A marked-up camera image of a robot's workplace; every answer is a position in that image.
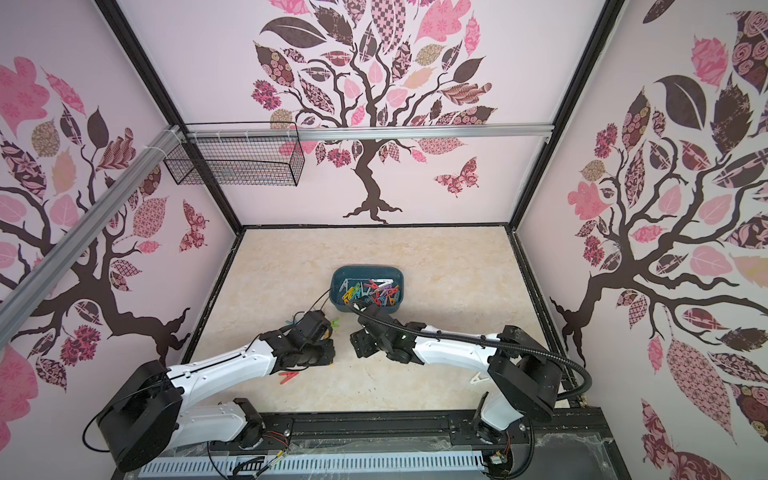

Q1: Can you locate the white slotted cable duct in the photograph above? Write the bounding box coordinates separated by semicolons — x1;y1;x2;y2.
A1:
134;451;485;479

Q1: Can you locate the aluminium rail on back wall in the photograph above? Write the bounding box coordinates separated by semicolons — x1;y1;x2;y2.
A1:
186;123;554;142

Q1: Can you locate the black corrugated cable hose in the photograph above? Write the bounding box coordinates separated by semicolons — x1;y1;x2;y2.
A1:
347;304;593;402

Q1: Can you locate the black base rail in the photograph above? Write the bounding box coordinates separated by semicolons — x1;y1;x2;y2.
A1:
182;408;611;453

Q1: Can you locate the teal plastic storage box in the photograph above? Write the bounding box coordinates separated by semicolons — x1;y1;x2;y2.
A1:
329;265;405;313

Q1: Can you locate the black wire mesh basket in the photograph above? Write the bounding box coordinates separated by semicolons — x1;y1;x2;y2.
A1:
164;120;305;187

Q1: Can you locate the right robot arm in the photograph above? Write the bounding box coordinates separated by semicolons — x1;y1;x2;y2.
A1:
350;304;563;432

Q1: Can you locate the yellow clothespin pile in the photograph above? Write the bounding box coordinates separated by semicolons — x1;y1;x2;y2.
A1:
342;287;358;304

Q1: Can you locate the aluminium rail on left wall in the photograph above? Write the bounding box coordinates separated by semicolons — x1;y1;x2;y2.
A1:
1;125;183;345

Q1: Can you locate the white clothespin near right base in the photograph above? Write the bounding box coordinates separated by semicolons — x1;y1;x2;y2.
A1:
470;372;489;385

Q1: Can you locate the aluminium rail on wall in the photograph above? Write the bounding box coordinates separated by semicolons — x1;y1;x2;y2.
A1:
1;125;183;345
186;123;554;142

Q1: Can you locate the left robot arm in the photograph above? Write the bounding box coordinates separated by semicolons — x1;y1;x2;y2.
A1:
95;310;335;473

